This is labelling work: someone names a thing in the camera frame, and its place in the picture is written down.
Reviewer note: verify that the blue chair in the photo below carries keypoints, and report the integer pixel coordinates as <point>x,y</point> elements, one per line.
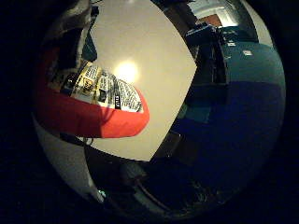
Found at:
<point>202,33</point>

